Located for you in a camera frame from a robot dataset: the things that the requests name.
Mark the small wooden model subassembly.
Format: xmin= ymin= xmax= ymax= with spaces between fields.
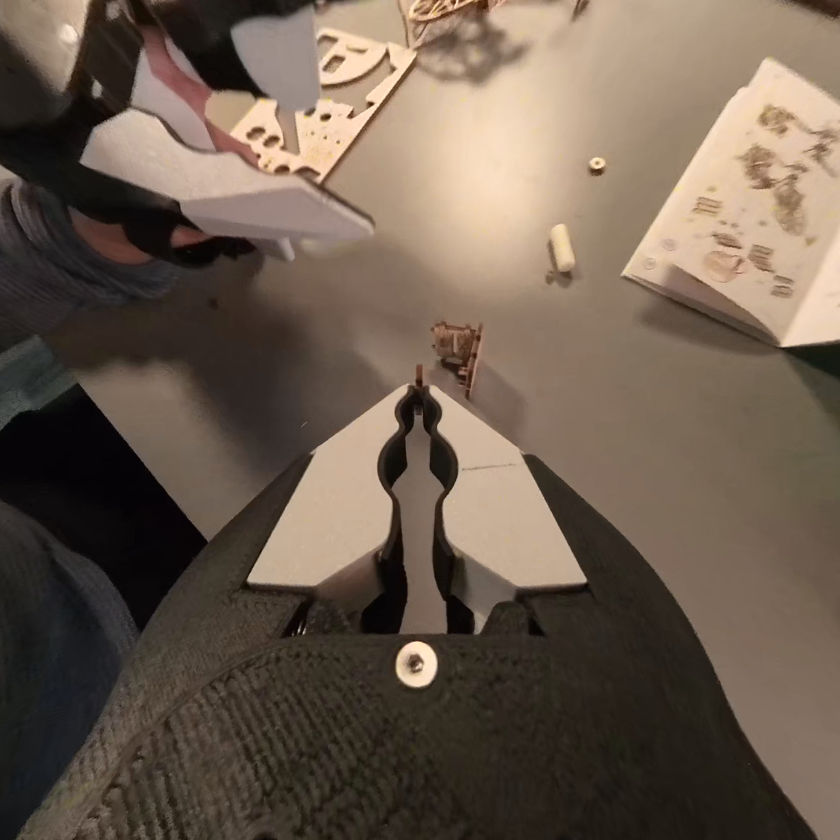
xmin=430 ymin=320 xmax=485 ymax=400

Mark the wooden sheet with round holes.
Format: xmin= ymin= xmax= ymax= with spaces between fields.
xmin=230 ymin=62 xmax=418 ymax=182

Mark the person's trouser leg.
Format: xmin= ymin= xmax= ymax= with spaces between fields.
xmin=0 ymin=500 xmax=144 ymax=840

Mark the person's left hand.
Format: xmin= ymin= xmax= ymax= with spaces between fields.
xmin=69 ymin=215 xmax=161 ymax=265

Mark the teal cloth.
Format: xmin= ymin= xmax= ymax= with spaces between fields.
xmin=0 ymin=335 xmax=81 ymax=433

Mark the partly built wooden model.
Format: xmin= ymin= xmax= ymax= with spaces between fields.
xmin=406 ymin=0 xmax=509 ymax=30

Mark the open instruction booklet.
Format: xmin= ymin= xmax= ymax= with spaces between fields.
xmin=621 ymin=58 xmax=840 ymax=349

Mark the person's left forearm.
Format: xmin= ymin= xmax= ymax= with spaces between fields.
xmin=0 ymin=180 xmax=181 ymax=358

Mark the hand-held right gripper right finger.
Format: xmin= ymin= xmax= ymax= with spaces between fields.
xmin=422 ymin=384 xmax=589 ymax=635

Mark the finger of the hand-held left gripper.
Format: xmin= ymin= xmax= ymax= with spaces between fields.
xmin=80 ymin=107 xmax=376 ymax=263
xmin=231 ymin=9 xmax=324 ymax=110

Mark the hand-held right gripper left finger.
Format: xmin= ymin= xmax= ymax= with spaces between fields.
xmin=246 ymin=384 xmax=421 ymax=634

